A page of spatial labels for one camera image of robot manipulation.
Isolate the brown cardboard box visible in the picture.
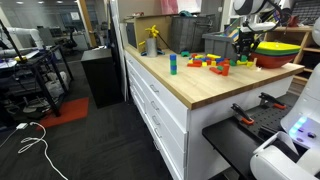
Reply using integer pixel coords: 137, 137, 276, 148
126, 14, 174, 51

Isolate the grey plastic bin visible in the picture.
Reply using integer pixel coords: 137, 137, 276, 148
202, 31, 239, 59

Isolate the white cable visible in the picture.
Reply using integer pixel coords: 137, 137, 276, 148
0, 121, 69, 180

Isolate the black orange bar clamp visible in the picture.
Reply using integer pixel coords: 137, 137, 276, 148
258, 92, 287, 110
230, 102, 255, 126

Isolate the black ribbed panel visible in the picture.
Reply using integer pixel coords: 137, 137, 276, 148
290, 0, 320, 26

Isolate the yellow plastic bowl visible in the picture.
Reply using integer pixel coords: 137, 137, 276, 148
254, 41, 302, 53

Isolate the blue handled tool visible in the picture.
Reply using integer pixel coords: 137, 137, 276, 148
139, 48, 166, 57

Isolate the teal cloth item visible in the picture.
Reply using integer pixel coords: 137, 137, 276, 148
178, 9, 194, 18

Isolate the yellow spring clamp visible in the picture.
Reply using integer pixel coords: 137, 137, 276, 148
144, 24, 160, 39

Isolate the black frame desk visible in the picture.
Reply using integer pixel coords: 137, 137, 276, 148
0, 18, 74, 118

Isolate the wooden blocks cardboard box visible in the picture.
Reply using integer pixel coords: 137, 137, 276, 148
222, 6, 286, 44

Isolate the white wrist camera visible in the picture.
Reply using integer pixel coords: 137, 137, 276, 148
239, 21, 278, 33

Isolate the red cylinder block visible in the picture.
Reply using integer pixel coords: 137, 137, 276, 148
221, 63, 231, 77

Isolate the black office chair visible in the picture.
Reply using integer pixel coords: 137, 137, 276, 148
63, 28, 79, 51

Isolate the wooden shelf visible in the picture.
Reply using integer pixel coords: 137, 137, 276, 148
264, 25, 320, 96

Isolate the white sheet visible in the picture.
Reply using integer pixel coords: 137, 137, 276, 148
176, 0, 203, 14

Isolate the red plastic bowl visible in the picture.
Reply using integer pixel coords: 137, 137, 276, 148
251, 53, 298, 70

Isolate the black pegboard plate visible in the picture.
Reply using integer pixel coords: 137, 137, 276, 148
239, 96, 301, 141

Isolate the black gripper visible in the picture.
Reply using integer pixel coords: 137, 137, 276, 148
234, 30, 257, 59

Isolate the wooden post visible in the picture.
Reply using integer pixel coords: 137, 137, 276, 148
76, 0, 98, 48

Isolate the white drawer cabinet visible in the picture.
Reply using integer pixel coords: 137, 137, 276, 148
124, 49, 294, 180

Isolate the grey fabric storage bin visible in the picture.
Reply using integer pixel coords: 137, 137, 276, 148
170, 14, 216, 54

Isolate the green plastic bowl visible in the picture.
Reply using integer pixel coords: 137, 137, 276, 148
255, 48, 301, 57

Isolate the pink sheet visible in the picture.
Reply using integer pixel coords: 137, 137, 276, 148
160, 0, 179, 15

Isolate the silver metal tin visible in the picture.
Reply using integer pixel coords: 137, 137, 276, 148
146, 37, 158, 58

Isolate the red floor mat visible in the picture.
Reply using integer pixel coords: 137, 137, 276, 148
36, 96, 90, 129

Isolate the black cabinet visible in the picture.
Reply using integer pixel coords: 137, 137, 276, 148
80, 48, 125, 109

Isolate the robot mounting platform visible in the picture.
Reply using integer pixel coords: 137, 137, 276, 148
201, 91, 303, 180

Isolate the red object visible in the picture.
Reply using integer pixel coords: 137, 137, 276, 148
287, 14, 300, 28

